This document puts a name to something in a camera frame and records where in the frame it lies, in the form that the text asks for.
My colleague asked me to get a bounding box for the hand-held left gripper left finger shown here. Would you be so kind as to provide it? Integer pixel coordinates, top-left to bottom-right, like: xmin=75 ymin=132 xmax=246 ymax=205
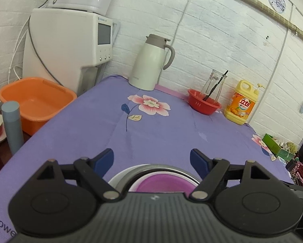
xmin=34 ymin=148 xmax=122 ymax=201

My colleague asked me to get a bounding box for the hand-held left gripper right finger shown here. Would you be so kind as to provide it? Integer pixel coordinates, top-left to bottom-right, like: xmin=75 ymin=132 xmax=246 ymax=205
xmin=188 ymin=149 xmax=271 ymax=200

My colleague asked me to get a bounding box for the white plate with flower print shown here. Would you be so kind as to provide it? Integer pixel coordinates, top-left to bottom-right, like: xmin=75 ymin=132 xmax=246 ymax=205
xmin=108 ymin=168 xmax=132 ymax=191

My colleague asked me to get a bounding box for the purple plastic bowl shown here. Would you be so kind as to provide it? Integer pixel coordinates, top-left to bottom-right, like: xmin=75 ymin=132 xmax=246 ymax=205
xmin=136 ymin=173 xmax=195 ymax=193

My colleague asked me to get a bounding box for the purple floral tablecloth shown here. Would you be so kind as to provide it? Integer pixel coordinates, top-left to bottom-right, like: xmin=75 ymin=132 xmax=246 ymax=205
xmin=0 ymin=75 xmax=294 ymax=243

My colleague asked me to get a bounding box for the red plastic basket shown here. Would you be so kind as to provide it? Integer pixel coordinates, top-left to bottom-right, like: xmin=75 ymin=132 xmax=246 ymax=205
xmin=188 ymin=89 xmax=222 ymax=115

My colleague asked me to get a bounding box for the yellow detergent bottle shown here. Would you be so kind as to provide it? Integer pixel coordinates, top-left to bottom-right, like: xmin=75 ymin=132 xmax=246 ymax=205
xmin=224 ymin=79 xmax=265 ymax=125

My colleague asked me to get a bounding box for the green box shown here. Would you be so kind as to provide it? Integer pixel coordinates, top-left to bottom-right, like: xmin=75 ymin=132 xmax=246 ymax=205
xmin=262 ymin=133 xmax=297 ymax=161

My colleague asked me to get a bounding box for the black straw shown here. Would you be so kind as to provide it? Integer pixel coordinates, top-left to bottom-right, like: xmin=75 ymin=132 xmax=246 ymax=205
xmin=203 ymin=70 xmax=228 ymax=101

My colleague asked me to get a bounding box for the clear glass carafe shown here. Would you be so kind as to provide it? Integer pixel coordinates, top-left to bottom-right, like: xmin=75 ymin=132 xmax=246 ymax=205
xmin=201 ymin=69 xmax=228 ymax=104

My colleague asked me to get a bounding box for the orange plastic basin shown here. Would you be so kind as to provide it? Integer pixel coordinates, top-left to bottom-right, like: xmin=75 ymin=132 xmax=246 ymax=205
xmin=0 ymin=77 xmax=77 ymax=136

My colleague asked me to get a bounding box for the grey-blue cylindrical bottle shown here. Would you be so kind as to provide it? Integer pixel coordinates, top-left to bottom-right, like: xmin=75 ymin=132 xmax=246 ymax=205
xmin=1 ymin=101 xmax=25 ymax=155

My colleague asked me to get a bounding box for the white thermal jug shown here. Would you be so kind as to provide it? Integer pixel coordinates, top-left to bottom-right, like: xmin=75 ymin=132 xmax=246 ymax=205
xmin=128 ymin=34 xmax=175 ymax=91

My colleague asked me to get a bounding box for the white water dispenser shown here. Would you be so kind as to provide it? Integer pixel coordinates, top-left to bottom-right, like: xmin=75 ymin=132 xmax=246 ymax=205
xmin=22 ymin=8 xmax=116 ymax=97

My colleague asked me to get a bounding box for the bamboo pole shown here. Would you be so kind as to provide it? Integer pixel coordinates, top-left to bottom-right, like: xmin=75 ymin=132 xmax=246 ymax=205
xmin=197 ymin=0 xmax=303 ymax=43

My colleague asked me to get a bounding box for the white cable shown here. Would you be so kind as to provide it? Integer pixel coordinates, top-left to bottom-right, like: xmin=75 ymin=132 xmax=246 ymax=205
xmin=7 ymin=15 xmax=32 ymax=84

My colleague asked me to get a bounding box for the white wall conduit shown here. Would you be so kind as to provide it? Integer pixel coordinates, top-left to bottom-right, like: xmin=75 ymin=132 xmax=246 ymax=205
xmin=253 ymin=5 xmax=295 ymax=122

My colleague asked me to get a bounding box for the grey wall cable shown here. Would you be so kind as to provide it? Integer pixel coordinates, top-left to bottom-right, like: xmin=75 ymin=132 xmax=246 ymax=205
xmin=172 ymin=0 xmax=197 ymax=45

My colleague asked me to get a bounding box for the round blue patterned wall plate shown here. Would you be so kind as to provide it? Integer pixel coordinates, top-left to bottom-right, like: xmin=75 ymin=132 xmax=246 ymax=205
xmin=267 ymin=0 xmax=286 ymax=13

